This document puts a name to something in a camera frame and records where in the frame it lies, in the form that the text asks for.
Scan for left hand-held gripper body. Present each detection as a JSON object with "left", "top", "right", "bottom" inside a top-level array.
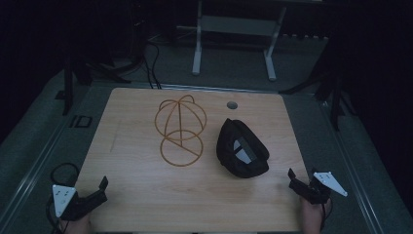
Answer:
[{"left": 52, "top": 183, "right": 95, "bottom": 222}]

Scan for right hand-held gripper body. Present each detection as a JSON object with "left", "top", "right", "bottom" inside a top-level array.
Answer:
[{"left": 306, "top": 168, "right": 349, "bottom": 206}]

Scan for person's left hand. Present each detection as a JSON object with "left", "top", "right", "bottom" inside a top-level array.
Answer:
[{"left": 58, "top": 211, "right": 93, "bottom": 234}]

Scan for person's right hand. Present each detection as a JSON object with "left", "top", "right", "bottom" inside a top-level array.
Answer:
[{"left": 299, "top": 196, "right": 333, "bottom": 234}]

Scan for black baseball cap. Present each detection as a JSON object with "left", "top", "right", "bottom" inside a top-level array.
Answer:
[{"left": 215, "top": 118, "right": 271, "bottom": 179}]

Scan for black tripod stand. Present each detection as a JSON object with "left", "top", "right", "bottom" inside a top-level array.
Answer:
[
  {"left": 61, "top": 53, "right": 132, "bottom": 117},
  {"left": 278, "top": 61, "right": 357, "bottom": 133}
]

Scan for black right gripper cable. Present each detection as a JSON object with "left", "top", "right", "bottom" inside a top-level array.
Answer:
[{"left": 319, "top": 202, "right": 333, "bottom": 232}]

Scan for golden wire hat stand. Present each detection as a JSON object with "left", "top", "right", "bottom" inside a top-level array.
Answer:
[{"left": 154, "top": 94, "right": 208, "bottom": 168}]

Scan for black floor cables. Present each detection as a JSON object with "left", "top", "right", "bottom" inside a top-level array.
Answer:
[{"left": 141, "top": 40, "right": 163, "bottom": 90}]

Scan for white metal desk frame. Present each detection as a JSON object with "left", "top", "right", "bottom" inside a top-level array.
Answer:
[{"left": 175, "top": 0, "right": 289, "bottom": 83}]

